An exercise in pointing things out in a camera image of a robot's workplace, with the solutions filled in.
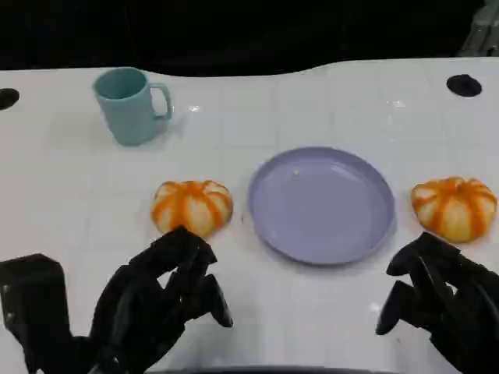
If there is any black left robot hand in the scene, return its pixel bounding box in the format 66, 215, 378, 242
87, 224, 235, 374

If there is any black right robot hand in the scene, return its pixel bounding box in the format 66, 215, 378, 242
375, 232, 499, 374

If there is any orange white toy bread roll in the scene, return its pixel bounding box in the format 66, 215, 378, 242
410, 175, 498, 244
150, 179, 234, 239

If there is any dark robot torso edge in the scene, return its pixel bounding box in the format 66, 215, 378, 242
155, 365, 352, 374

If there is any lilac plate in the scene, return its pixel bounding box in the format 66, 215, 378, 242
247, 146, 396, 266

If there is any pale green mug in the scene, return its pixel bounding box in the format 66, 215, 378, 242
92, 66, 175, 147

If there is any grey background machine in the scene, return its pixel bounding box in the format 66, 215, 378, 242
459, 0, 499, 58

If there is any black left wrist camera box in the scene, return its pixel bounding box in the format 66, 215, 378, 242
0, 252, 91, 374

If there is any black table cable grommet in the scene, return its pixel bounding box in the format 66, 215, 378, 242
445, 73, 483, 97
0, 88, 20, 111

